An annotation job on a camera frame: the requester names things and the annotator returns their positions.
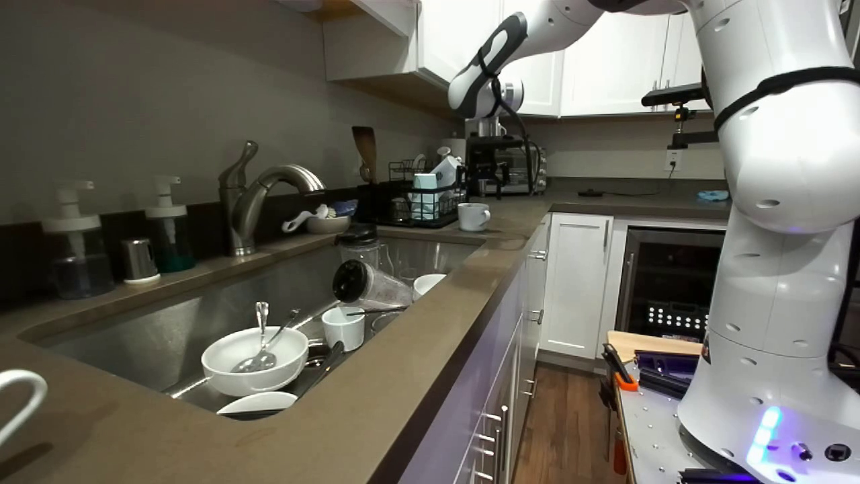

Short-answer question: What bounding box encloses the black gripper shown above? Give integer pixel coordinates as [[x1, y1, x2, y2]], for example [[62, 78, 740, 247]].
[[466, 131, 532, 203]]

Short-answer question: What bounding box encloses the large white mug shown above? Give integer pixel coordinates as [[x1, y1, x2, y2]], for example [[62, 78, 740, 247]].
[[457, 199, 494, 233]]

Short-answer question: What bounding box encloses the stainless steel sink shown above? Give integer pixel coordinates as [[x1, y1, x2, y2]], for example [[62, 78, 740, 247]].
[[17, 233, 492, 424]]

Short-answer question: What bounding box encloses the small white mug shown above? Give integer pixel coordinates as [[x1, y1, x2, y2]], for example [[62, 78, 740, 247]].
[[0, 366, 51, 448]]

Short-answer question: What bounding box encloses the silver toaster oven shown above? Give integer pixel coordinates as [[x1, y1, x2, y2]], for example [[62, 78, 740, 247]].
[[466, 137, 552, 199]]

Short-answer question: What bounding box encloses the white corner cabinet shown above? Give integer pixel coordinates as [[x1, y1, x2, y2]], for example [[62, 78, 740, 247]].
[[541, 211, 618, 363]]

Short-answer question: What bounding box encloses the clear jar with black lid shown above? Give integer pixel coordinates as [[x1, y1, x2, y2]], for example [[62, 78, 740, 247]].
[[337, 226, 397, 273]]

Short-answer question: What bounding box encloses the white upper cabinet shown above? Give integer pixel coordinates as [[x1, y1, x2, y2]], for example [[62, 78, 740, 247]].
[[321, 0, 720, 120]]

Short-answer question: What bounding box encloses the clear glass tumbler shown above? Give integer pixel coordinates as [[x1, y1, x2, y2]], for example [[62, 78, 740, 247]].
[[332, 257, 418, 315]]

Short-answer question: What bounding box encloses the grey round dish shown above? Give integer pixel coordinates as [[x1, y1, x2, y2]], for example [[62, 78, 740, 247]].
[[305, 211, 356, 238]]

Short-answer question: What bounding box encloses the grey lower kitchen cabinet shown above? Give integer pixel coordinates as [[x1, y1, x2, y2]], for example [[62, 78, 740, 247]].
[[392, 222, 552, 484]]

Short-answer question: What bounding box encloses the white plastic scoop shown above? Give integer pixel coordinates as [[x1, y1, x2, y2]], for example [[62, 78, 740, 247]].
[[279, 207, 318, 237]]

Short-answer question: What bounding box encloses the black wine cooler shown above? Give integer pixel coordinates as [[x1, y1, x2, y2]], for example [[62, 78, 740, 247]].
[[617, 222, 732, 343]]

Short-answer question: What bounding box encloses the small white cup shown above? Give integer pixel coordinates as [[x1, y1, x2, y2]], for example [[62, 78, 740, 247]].
[[321, 304, 369, 355]]

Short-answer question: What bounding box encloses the wooden board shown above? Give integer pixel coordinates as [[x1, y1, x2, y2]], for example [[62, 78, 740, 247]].
[[602, 327, 707, 359]]

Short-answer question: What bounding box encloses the curved metal faucet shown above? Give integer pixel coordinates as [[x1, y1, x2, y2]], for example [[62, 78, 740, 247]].
[[217, 137, 328, 257]]

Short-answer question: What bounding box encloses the metal spoon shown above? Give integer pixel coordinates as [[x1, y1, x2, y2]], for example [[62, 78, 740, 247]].
[[234, 297, 297, 375]]

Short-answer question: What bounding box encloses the white bowl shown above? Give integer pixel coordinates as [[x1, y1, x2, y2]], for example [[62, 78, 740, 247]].
[[199, 324, 313, 401]]

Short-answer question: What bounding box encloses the robot mounting platform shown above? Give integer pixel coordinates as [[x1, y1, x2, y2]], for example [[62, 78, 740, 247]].
[[617, 375, 860, 484]]

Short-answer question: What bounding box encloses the dark soap dispenser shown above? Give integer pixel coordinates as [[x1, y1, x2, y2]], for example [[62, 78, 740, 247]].
[[144, 171, 196, 273], [40, 178, 117, 300]]

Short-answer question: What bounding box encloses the small metal cup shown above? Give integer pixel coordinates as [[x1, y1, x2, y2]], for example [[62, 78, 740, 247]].
[[118, 237, 164, 288]]

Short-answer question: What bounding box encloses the black wire dish rack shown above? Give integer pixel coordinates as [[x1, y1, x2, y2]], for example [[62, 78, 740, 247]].
[[388, 155, 470, 227]]

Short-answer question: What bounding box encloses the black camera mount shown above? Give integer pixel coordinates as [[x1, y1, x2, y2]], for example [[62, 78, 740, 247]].
[[641, 78, 720, 151]]

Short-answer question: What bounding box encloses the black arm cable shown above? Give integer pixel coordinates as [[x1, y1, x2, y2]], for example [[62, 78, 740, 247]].
[[711, 62, 860, 135]]

